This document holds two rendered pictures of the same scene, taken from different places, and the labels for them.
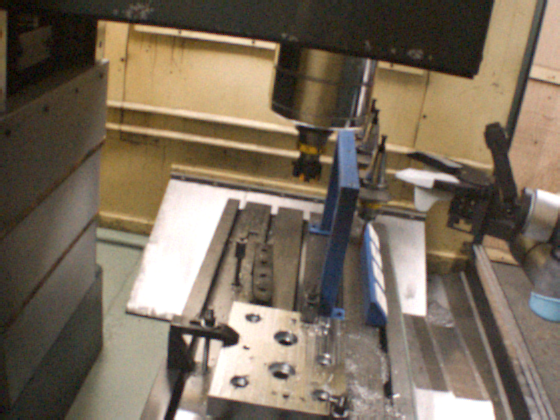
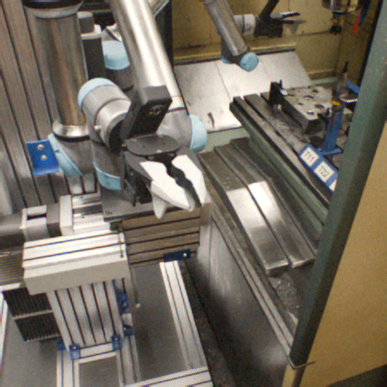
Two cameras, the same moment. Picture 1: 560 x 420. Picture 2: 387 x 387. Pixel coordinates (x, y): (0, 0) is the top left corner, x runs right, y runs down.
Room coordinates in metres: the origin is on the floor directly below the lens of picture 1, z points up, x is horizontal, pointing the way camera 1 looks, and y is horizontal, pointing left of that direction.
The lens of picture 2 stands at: (2.42, -1.18, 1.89)
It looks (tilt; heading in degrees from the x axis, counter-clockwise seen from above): 39 degrees down; 161
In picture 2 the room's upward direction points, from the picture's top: straight up
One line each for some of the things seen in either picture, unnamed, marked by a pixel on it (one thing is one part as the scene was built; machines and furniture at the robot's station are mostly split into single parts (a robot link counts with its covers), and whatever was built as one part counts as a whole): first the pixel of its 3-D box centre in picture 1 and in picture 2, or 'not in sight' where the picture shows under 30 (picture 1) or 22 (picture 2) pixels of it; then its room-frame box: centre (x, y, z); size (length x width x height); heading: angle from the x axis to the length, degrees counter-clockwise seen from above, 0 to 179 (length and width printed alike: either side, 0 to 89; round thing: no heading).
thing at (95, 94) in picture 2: not in sight; (107, 109); (1.77, -1.11, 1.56); 0.11 x 0.08 x 0.09; 9
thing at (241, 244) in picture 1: (239, 261); not in sight; (1.26, 0.07, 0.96); 0.03 x 0.03 x 0.13
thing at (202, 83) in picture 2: not in sight; (256, 92); (0.27, -0.03, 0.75); 0.89 x 0.67 x 0.26; 89
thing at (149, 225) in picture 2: not in sight; (142, 209); (1.49, -1.02, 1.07); 0.40 x 0.13 x 0.09; 85
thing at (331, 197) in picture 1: (335, 185); not in sight; (1.62, -0.14, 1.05); 0.10 x 0.05 x 0.30; 89
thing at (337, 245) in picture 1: (334, 260); (335, 121); (1.18, -0.14, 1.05); 0.10 x 0.05 x 0.30; 89
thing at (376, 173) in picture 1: (377, 166); (342, 80); (1.24, -0.19, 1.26); 0.04 x 0.04 x 0.07
